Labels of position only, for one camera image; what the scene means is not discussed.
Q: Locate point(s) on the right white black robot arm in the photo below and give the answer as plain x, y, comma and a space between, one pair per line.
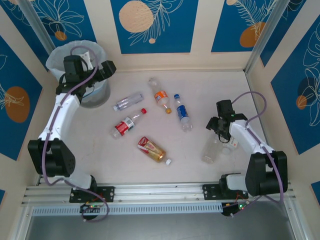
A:
265, 175

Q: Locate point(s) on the grey round waste bin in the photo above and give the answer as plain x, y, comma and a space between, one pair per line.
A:
100, 95

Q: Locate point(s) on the left control circuit board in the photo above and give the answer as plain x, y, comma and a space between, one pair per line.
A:
91, 207

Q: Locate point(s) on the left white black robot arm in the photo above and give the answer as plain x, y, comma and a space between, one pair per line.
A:
62, 112

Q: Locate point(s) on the yellow tea bottle red label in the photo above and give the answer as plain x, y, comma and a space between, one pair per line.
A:
152, 150

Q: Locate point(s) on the aluminium frame post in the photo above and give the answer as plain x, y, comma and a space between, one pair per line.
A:
38, 25
265, 37

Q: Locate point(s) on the control circuit board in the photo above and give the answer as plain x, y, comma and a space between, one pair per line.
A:
91, 207
236, 207

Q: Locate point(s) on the large clear bottle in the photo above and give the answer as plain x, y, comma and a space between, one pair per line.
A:
211, 152

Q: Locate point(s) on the aluminium side rail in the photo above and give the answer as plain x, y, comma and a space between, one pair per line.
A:
39, 180

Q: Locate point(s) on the orange label soda bottle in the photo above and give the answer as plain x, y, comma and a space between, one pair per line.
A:
160, 96

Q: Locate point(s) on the clear bottle white cap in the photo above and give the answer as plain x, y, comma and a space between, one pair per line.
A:
130, 100

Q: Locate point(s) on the white plastic bin liner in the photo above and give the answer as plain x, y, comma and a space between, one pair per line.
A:
57, 55

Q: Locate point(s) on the red cap red label bottle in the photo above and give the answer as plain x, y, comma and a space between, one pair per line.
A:
122, 127

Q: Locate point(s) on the right control circuit board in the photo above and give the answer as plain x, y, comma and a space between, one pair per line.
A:
236, 207

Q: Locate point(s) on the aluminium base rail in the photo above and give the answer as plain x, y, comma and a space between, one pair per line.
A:
160, 192

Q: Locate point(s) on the blue cap blue label bottle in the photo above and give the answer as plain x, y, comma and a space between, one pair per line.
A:
182, 111

